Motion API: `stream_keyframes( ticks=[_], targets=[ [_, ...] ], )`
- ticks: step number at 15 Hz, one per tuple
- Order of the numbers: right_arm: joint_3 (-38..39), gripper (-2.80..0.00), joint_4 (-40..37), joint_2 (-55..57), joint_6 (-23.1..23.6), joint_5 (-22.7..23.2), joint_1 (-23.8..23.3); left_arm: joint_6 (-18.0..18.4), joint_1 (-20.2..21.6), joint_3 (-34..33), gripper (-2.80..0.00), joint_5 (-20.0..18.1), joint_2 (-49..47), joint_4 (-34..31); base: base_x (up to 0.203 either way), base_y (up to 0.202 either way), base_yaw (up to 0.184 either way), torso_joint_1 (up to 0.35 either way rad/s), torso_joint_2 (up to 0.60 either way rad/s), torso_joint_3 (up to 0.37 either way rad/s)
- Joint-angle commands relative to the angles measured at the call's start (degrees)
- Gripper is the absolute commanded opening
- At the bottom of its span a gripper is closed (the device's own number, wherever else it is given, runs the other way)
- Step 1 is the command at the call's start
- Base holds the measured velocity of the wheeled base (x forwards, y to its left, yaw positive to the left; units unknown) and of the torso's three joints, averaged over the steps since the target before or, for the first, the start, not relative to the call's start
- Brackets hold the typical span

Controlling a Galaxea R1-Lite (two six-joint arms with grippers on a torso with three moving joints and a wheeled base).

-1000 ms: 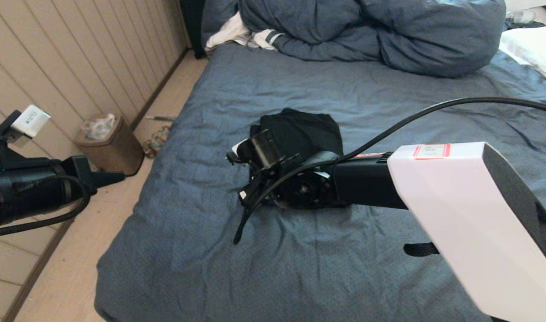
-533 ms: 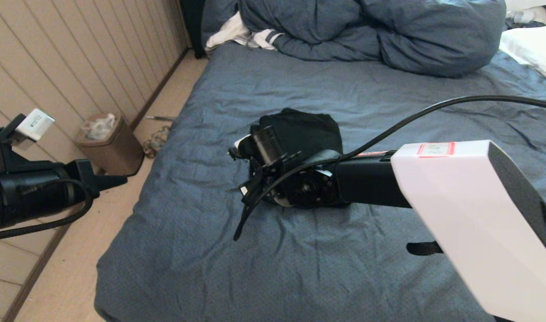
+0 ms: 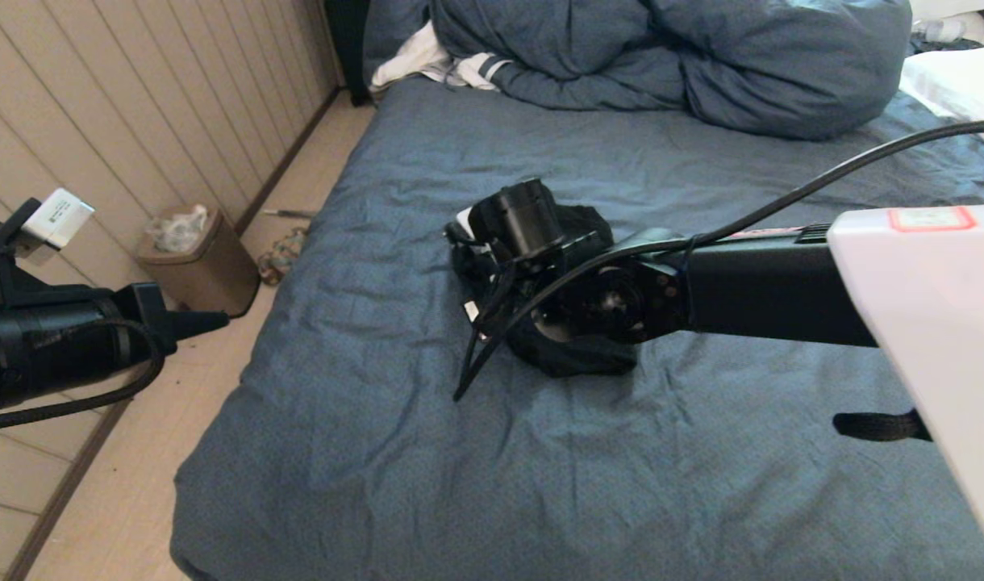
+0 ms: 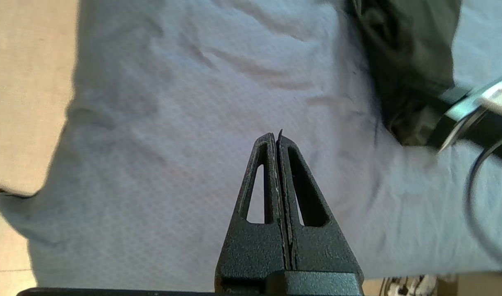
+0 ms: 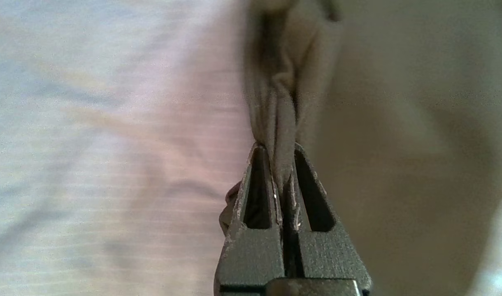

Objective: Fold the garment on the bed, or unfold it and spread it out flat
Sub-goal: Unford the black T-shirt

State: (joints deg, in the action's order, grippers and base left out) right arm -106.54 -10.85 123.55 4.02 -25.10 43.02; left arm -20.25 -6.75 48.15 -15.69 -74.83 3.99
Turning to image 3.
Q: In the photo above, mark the black moon print t-shirt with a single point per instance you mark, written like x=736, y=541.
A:
x=581, y=359

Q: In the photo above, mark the patterned crumpled cloth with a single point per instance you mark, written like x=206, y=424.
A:
x=282, y=258

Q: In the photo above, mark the crumpled plastic bin bag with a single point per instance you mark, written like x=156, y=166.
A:
x=177, y=230

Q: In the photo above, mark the thin stick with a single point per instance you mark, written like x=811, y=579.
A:
x=286, y=213

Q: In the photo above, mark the white left wrist camera on bracket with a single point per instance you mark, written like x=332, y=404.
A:
x=56, y=218

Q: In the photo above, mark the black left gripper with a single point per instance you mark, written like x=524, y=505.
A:
x=72, y=347

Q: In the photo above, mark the dark bedside furniture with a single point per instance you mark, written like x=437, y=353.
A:
x=347, y=48

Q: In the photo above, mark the blue crumpled duvet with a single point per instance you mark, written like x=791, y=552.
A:
x=742, y=73

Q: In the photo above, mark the white striped garment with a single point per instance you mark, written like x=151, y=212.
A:
x=411, y=60

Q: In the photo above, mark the white pillow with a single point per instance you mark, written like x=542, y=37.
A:
x=960, y=81

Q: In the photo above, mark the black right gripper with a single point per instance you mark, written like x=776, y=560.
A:
x=500, y=274

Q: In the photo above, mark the brown trash bin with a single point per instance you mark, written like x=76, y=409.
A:
x=210, y=274

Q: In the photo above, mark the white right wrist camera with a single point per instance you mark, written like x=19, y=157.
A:
x=463, y=222

